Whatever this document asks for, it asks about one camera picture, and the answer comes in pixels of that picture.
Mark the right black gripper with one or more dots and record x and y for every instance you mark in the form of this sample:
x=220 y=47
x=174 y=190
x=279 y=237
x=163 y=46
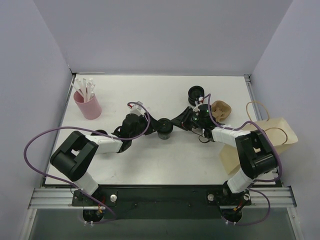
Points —
x=187 y=118

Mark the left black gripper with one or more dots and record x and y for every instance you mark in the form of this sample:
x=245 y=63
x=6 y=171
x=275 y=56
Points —
x=147 y=122

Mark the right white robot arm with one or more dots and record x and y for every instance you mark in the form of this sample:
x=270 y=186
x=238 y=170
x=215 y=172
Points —
x=255 y=154

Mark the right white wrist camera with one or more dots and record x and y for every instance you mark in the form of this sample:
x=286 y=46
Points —
x=199 y=101

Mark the black mounting base plate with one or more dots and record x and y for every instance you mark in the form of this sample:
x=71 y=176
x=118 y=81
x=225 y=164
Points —
x=161 y=212

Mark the brown pulp cup carrier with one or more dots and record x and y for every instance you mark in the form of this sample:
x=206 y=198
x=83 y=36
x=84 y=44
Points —
x=220 y=110

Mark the white wrapped straws bundle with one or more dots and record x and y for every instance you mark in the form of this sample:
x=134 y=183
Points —
x=85 y=88

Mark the grey paper coffee cup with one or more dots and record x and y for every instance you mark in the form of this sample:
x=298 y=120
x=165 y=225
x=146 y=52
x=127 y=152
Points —
x=164 y=135

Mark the pink straw holder cup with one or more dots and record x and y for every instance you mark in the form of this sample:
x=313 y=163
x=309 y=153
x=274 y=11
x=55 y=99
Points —
x=91 y=109

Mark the stack of black lids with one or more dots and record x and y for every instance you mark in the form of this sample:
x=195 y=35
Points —
x=195 y=92

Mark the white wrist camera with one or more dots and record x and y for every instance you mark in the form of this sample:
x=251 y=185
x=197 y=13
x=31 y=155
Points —
x=199 y=101
x=136 y=108

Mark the brown paper takeout bag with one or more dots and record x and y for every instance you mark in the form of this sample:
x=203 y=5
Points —
x=277 y=130

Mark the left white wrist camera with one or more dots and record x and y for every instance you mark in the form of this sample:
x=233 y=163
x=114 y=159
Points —
x=136 y=108

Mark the black coffee cup lid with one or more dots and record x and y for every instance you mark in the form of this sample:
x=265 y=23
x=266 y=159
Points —
x=165 y=126

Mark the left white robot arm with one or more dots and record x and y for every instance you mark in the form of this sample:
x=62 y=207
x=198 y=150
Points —
x=76 y=153

